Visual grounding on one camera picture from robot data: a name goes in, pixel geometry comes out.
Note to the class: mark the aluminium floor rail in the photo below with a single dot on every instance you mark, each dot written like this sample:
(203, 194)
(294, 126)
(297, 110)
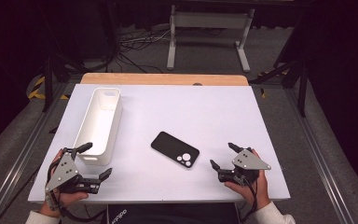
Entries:
(320, 155)
(18, 161)

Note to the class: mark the black metal stand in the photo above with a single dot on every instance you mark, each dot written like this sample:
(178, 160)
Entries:
(303, 87)

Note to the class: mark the white metal stand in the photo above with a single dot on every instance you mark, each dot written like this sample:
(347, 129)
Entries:
(211, 20)

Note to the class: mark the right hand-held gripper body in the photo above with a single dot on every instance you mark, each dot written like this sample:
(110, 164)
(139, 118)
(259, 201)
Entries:
(248, 161)

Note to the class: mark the black phone case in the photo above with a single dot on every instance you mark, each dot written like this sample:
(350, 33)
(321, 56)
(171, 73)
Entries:
(171, 146)

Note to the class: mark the yellow black floor tape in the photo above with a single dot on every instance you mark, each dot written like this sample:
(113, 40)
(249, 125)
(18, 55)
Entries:
(38, 90)

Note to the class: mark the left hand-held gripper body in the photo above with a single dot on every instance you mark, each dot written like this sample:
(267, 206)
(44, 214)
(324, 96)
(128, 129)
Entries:
(63, 172)

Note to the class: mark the wooden table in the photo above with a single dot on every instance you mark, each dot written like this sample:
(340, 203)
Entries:
(155, 78)

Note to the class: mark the person's right hand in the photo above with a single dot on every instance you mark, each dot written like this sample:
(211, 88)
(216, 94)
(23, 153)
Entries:
(259, 193)

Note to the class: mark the black tripod stand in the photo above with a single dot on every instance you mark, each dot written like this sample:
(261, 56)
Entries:
(48, 81)

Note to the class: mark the white plastic storage bin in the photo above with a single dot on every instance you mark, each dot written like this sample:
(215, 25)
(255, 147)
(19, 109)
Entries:
(101, 124)

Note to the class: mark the person's left hand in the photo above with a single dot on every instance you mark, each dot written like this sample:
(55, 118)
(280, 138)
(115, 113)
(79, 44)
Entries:
(65, 199)

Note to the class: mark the person's black clothing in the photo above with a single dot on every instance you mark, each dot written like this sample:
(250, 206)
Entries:
(180, 214)

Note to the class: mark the white board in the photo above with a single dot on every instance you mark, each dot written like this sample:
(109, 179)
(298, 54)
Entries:
(183, 109)

